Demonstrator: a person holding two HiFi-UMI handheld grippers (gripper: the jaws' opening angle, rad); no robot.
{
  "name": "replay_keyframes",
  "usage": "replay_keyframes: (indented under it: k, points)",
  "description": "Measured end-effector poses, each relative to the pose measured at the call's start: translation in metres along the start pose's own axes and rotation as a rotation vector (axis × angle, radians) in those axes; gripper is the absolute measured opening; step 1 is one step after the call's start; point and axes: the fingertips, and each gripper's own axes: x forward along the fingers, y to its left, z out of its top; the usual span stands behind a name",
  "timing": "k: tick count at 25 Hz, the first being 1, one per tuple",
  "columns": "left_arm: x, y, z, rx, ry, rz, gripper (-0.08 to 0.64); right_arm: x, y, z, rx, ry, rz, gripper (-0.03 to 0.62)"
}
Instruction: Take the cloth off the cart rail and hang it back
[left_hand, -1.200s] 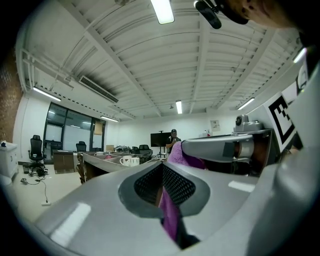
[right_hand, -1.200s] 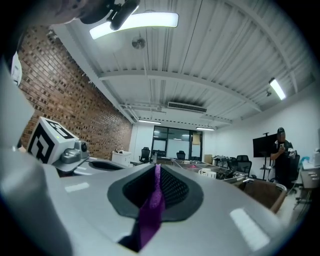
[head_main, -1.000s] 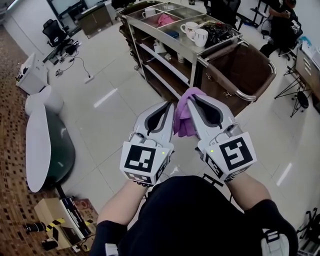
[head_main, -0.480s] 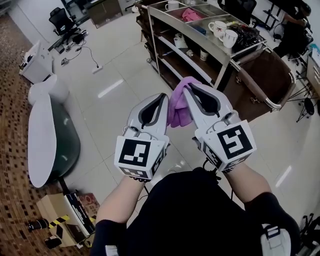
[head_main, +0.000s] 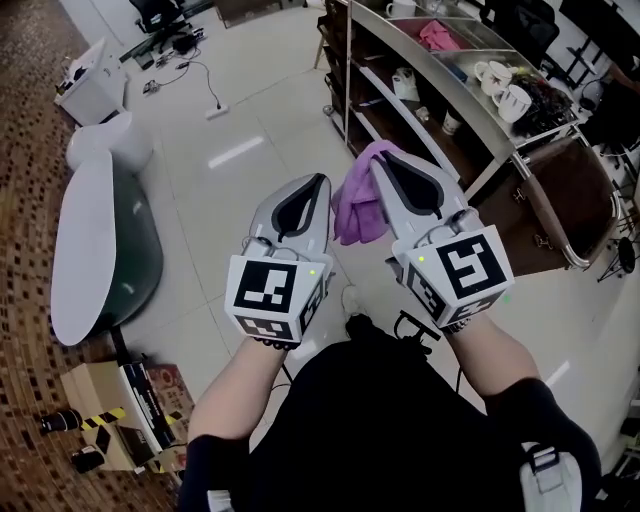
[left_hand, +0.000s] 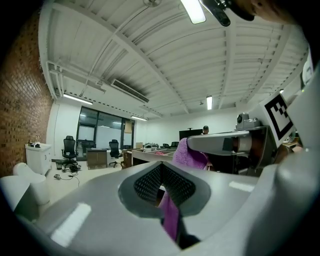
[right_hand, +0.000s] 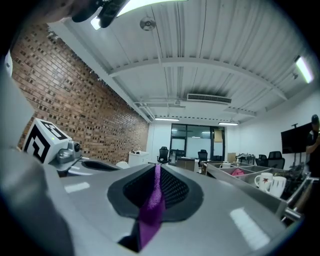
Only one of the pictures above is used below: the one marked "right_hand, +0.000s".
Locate glass partition doors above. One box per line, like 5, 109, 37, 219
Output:
171, 124, 226, 161

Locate black television screen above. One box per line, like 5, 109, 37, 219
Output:
280, 122, 314, 155

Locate purple cloth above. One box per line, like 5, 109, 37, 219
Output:
138, 164, 167, 249

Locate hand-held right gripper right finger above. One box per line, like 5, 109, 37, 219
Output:
149, 163, 287, 256

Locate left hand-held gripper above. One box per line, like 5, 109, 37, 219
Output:
22, 117, 131, 178

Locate tangle of black cables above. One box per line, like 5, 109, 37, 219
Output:
287, 167, 312, 191

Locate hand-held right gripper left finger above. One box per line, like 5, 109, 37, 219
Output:
43, 163, 161, 256

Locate white cabinet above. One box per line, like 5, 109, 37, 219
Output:
128, 150, 150, 167

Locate brown laundry bag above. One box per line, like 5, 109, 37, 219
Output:
292, 179, 312, 219

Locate ceiling air vent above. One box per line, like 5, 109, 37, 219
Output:
186, 93, 233, 105

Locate black head-mounted camera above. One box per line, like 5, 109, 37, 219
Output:
71, 0, 131, 29

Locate black office chair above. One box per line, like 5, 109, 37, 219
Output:
156, 146, 172, 165
254, 154, 269, 167
197, 149, 209, 164
267, 150, 286, 171

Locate stainless steel cart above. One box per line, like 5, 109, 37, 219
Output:
199, 161, 320, 224

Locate white mug dark feather print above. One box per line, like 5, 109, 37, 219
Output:
264, 176, 288, 199

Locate person's head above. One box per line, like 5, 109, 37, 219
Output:
24, 0, 76, 25

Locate round ceiling fixture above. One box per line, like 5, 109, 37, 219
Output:
139, 15, 158, 33

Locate dark low cabinet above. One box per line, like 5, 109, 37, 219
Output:
175, 156, 196, 172

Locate white mug red star print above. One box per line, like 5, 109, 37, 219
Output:
254, 172, 274, 192

